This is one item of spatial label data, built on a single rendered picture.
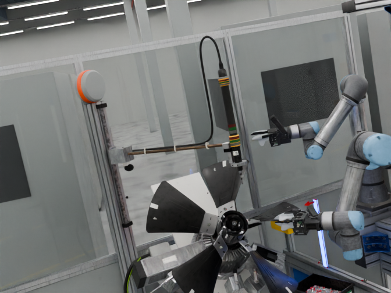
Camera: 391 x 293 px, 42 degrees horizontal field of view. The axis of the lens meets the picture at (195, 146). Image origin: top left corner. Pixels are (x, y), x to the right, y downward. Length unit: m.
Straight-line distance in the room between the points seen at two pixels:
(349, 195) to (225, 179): 0.54
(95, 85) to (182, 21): 4.00
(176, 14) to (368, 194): 4.21
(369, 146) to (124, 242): 1.27
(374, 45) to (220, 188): 3.80
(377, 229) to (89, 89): 1.58
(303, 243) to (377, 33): 3.11
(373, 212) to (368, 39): 3.32
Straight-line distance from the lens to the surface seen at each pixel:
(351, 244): 2.12
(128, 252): 2.65
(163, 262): 2.19
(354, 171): 2.19
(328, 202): 3.37
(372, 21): 5.84
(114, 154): 2.49
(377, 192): 2.76
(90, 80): 2.51
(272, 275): 2.13
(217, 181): 2.33
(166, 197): 2.17
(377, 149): 2.04
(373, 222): 2.77
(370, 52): 5.82
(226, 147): 2.17
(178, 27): 6.43
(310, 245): 3.35
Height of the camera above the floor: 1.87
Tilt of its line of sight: 8 degrees down
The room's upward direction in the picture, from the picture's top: 11 degrees counter-clockwise
